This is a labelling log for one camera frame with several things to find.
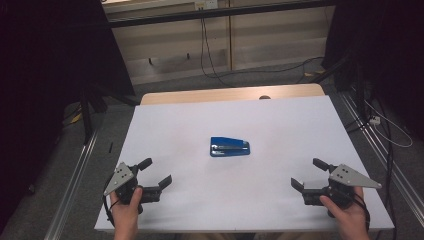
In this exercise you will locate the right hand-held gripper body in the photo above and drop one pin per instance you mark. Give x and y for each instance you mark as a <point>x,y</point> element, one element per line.
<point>350,178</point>

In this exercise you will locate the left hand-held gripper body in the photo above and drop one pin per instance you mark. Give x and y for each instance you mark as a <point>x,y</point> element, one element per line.
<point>120,176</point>

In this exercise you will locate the blue stapler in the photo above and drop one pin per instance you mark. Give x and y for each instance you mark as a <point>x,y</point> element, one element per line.
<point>230,146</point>

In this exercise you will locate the person's left hand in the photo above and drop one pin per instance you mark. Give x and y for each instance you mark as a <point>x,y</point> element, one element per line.
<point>126,216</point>

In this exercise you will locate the person's right hand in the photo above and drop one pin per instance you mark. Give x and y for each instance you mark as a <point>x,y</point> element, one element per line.
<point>350,220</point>

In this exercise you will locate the small black floor object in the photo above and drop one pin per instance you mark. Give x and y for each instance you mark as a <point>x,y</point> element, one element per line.
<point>110,147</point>

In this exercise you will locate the white power plug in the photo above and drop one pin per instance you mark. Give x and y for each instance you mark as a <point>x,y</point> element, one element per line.
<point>375,120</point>

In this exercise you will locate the white table board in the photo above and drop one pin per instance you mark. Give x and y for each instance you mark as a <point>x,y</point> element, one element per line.
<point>233,200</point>

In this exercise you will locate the black metal stand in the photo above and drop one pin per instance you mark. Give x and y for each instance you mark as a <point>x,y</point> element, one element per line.
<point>87,113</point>

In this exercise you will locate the yellow floor tape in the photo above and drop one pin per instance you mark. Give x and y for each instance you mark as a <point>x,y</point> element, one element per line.
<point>76,118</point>
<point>315,72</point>

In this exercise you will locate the dark round table grommet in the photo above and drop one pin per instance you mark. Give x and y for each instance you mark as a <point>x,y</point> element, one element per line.
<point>265,97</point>

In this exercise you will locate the wooden table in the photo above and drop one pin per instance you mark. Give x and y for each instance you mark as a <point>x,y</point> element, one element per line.
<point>200,95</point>

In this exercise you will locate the black curtain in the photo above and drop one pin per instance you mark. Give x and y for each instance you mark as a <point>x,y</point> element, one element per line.
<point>40,83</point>
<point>383,43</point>

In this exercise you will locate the black horizontal bar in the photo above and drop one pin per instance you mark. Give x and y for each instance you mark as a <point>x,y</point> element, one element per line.
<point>213,14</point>

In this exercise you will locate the aluminium floor rail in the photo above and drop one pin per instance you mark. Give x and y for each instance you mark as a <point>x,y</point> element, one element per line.
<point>71,190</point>
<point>383,160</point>

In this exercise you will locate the white wall socket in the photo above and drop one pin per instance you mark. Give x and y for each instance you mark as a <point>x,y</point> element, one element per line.
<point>206,4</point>

